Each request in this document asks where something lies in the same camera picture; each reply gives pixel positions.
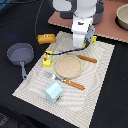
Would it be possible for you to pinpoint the beige bowl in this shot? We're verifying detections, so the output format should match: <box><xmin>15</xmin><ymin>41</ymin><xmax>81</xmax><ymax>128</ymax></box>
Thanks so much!
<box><xmin>116</xmin><ymin>4</ymin><xmax>128</xmax><ymax>30</ymax></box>

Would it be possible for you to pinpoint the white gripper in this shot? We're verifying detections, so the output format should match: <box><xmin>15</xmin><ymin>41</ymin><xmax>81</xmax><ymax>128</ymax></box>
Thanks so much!
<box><xmin>71</xmin><ymin>16</ymin><xmax>95</xmax><ymax>48</ymax></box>

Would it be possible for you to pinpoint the beige striped placemat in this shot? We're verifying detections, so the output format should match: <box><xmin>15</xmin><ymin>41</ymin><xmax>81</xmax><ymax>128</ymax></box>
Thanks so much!
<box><xmin>11</xmin><ymin>30</ymin><xmax>116</xmax><ymax>128</ymax></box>

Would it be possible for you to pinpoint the round wooden plate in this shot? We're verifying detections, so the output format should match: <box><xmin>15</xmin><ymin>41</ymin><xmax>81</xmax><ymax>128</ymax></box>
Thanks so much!
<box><xmin>55</xmin><ymin>55</ymin><xmax>83</xmax><ymax>79</ymax></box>

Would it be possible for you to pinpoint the orange toy bread loaf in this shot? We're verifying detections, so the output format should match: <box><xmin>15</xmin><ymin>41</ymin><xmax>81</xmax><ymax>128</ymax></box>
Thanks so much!
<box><xmin>38</xmin><ymin>34</ymin><xmax>56</xmax><ymax>44</ymax></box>

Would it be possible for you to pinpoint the light blue milk carton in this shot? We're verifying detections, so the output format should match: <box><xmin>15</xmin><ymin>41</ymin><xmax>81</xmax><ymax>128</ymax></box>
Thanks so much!
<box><xmin>44</xmin><ymin>82</ymin><xmax>63</xmax><ymax>103</ymax></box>

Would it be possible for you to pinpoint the yellow toy butter box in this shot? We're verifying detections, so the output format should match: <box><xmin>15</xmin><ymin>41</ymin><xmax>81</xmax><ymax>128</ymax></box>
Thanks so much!
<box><xmin>42</xmin><ymin>51</ymin><xmax>53</xmax><ymax>67</ymax></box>

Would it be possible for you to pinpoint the toy fork wooden handle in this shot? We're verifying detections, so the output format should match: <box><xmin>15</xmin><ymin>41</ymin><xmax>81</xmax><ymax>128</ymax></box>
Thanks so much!
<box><xmin>43</xmin><ymin>72</ymin><xmax>85</xmax><ymax>90</ymax></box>

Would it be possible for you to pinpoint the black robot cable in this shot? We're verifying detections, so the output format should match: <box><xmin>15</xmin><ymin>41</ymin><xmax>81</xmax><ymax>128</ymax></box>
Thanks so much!
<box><xmin>34</xmin><ymin>0</ymin><xmax>89</xmax><ymax>56</ymax></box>

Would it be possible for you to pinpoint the grey toy cooking pot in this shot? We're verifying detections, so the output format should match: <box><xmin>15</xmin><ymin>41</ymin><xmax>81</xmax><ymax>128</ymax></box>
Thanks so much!
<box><xmin>93</xmin><ymin>0</ymin><xmax>105</xmax><ymax>24</ymax></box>

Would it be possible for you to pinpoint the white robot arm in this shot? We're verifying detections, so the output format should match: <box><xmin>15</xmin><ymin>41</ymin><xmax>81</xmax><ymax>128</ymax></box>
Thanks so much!
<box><xmin>52</xmin><ymin>0</ymin><xmax>97</xmax><ymax>48</ymax></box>

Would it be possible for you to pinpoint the yellow toy cheese wedge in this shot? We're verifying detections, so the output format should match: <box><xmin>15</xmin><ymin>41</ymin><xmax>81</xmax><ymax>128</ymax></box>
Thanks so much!
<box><xmin>83</xmin><ymin>36</ymin><xmax>97</xmax><ymax>47</ymax></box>

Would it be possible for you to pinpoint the toy knife wooden handle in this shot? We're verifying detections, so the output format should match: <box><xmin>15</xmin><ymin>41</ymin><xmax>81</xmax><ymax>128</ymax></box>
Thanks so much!
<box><xmin>77</xmin><ymin>55</ymin><xmax>97</xmax><ymax>63</ymax></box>

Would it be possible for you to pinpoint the grey toy frying pan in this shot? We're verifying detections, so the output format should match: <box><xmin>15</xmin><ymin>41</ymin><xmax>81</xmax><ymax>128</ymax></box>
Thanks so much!
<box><xmin>7</xmin><ymin>43</ymin><xmax>34</xmax><ymax>79</ymax></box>

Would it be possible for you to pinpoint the pink toy stove board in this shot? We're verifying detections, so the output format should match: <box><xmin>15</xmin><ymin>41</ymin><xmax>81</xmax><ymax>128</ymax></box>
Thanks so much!
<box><xmin>48</xmin><ymin>0</ymin><xmax>128</xmax><ymax>42</ymax></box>

